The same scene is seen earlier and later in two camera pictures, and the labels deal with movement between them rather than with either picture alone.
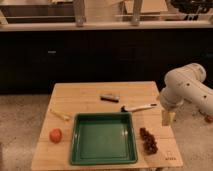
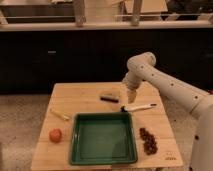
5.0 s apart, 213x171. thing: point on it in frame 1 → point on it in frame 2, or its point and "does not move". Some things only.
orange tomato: x=55 y=135 does not move
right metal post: x=136 y=13 does not move
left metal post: x=79 y=13 does not move
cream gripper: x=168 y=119 → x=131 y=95
